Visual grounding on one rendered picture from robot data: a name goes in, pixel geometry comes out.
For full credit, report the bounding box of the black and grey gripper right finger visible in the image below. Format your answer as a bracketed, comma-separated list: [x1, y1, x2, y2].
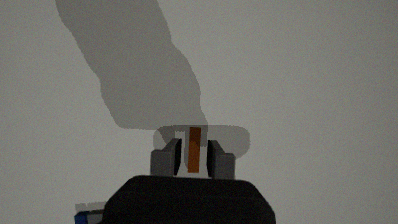
[206, 140, 236, 180]

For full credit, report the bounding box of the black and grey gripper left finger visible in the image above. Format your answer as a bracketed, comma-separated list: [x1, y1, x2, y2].
[150, 138, 182, 177]

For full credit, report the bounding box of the orange-brown rod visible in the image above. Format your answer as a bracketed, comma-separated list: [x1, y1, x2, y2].
[188, 127, 201, 173]

